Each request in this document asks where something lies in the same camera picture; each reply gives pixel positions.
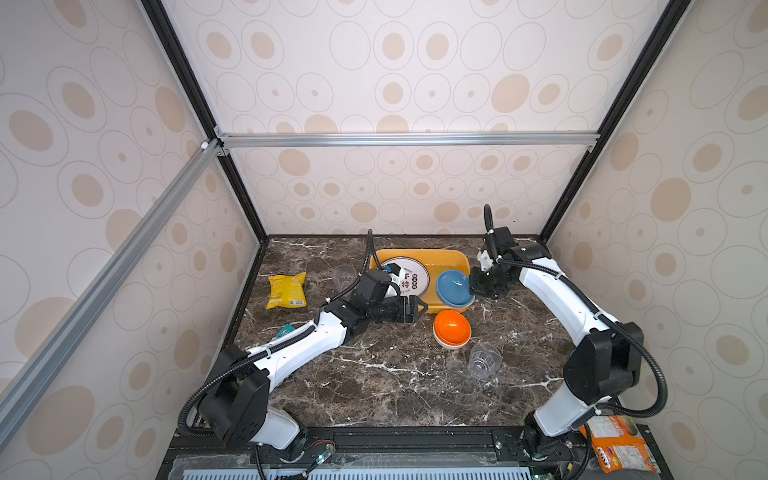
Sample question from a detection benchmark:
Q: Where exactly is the blue bowl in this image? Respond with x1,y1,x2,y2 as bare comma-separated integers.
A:
436,270,475,309

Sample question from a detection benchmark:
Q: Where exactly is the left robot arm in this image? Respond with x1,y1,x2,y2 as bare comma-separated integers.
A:
177,269,428,450

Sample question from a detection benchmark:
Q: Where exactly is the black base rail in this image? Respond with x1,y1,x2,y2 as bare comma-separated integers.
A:
158,424,673,480

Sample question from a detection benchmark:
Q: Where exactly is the clear cup near bin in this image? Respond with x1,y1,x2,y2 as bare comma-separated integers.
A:
331,264,358,293

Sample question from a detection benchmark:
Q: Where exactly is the yellow snack bag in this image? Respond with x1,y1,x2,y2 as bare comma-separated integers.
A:
266,272,307,310

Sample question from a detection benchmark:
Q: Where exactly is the diagonal aluminium rail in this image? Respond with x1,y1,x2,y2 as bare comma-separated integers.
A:
1,138,223,449

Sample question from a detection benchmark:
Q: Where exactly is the orange snack packet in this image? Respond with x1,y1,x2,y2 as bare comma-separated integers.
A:
579,415,661,473

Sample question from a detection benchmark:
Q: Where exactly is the clear cup right front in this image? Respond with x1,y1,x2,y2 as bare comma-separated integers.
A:
468,342,503,380

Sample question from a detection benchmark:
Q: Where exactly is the yellow plastic bin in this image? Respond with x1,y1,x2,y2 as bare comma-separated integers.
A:
377,249,470,314

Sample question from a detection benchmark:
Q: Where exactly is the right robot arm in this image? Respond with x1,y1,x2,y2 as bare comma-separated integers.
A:
469,219,669,438

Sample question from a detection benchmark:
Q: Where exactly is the horizontal aluminium rail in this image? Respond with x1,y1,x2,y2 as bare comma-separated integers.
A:
203,130,600,152

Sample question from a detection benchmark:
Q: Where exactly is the orange white bowl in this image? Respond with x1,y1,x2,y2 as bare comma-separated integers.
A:
433,310,472,350

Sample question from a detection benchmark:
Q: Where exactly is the teal packet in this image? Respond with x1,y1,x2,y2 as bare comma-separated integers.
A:
275,325,295,338

